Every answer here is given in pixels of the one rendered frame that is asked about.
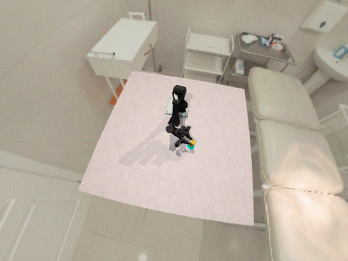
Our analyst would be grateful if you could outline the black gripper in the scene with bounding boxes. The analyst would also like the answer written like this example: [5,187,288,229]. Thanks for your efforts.
[174,126,193,148]

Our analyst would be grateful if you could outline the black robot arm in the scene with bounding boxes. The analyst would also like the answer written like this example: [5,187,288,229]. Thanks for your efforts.
[166,85,188,136]

